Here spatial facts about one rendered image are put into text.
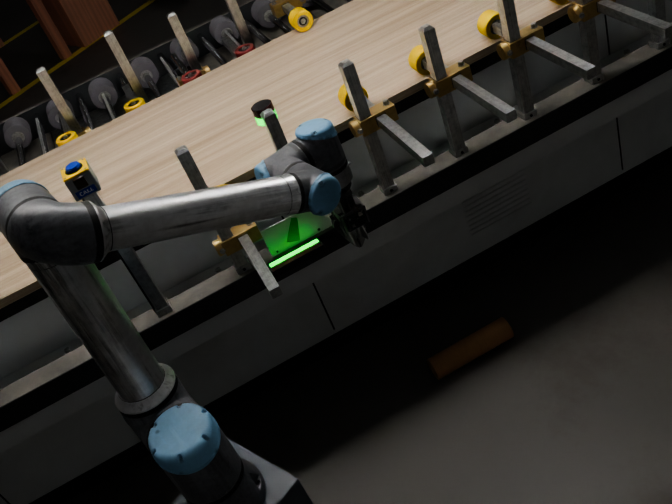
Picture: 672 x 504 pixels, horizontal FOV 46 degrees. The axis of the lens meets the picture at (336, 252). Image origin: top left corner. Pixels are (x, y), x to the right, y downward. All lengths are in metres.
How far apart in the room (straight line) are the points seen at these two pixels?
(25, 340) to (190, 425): 0.96
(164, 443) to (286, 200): 0.58
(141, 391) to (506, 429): 1.23
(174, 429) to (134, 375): 0.15
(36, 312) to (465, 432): 1.38
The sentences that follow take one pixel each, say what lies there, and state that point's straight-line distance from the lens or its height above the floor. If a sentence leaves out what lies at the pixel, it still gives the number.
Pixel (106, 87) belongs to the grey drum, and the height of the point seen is 0.83.
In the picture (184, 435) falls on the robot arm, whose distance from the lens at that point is 1.77.
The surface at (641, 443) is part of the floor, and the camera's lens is 2.54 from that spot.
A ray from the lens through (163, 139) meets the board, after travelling 2.79.
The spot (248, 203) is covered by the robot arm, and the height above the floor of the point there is 1.24.
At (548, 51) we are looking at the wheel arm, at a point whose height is 0.96.
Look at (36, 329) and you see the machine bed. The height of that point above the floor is 0.72.
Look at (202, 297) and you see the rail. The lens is 2.35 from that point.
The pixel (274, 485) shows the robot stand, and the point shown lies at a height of 0.60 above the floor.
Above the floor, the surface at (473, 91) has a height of 0.96.
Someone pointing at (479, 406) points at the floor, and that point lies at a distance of 2.68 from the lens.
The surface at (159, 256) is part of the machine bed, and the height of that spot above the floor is 0.75.
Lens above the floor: 2.09
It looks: 38 degrees down
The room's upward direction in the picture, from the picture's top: 23 degrees counter-clockwise
